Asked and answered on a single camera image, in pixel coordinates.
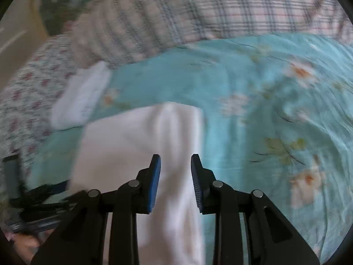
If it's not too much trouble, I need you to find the teal floral blanket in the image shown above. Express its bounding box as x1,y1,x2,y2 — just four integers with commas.
28,32,353,263

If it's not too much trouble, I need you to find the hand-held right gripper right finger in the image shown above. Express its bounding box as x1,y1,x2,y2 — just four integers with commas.
191,154,321,265

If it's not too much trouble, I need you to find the person's left hand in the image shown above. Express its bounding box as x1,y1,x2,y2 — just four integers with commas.
9,232,40,258

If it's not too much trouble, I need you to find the green patterned cloth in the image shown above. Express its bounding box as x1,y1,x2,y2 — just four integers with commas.
38,0,109,36

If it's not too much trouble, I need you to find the plaid pillow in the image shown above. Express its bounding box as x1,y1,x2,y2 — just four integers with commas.
71,0,353,71

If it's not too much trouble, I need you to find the red floral bedsheet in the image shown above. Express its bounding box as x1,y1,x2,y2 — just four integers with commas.
0,35,83,196

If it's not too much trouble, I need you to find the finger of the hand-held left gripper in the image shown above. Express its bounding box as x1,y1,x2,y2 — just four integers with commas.
8,190,86,233
17,179,73,203

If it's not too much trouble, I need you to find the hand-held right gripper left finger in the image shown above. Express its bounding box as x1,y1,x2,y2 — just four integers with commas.
30,154,161,265

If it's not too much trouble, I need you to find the white folded cloth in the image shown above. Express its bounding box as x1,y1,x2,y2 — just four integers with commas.
51,61,112,131

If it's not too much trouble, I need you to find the cream large garment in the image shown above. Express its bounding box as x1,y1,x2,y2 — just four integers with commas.
69,102,207,265

